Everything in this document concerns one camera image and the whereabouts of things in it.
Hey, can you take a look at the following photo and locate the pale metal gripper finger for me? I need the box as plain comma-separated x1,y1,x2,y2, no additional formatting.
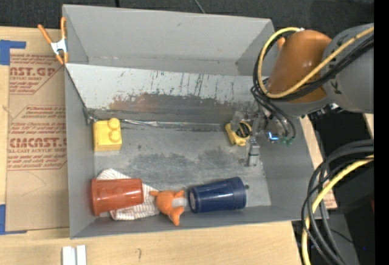
246,139,262,167
231,111,246,134

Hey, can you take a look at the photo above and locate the yellow and black tape measure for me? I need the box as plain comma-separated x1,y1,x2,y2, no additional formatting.
224,120,253,147

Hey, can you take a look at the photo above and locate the dark blue plastic cup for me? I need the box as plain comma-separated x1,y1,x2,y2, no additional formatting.
187,176,247,214

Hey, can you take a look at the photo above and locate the grey metal bin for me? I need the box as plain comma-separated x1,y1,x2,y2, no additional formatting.
61,4,329,239

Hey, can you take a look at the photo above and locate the orange toy animal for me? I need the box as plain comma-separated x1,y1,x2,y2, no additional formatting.
149,189,187,227

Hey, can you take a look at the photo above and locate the white striped cloth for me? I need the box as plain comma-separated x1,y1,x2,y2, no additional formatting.
96,168,161,221

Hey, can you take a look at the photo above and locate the yellow toy brick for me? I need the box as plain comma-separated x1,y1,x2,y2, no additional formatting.
92,117,123,152

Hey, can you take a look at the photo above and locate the orange plastic cup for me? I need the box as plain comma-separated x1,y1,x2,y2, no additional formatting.
91,177,144,217

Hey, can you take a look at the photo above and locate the brown cardboard board red print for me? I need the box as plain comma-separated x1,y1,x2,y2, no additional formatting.
0,26,339,236

